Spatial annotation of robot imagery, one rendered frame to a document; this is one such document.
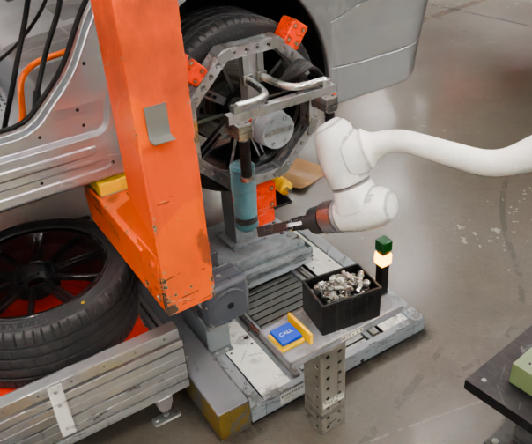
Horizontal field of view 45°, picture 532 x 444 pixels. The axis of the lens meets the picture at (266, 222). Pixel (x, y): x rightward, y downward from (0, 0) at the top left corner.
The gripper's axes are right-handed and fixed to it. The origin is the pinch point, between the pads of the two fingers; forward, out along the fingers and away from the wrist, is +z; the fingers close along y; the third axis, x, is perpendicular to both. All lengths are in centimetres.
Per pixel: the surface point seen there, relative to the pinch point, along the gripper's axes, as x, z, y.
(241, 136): 30.7, 12.8, 10.8
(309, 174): 30, 95, 153
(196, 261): -5.0, 19.5, -11.3
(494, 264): -32, -4, 143
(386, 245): -10.9, -18.9, 30.4
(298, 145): 31, 27, 57
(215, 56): 59, 21, 14
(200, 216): 7.3, 11.7, -13.9
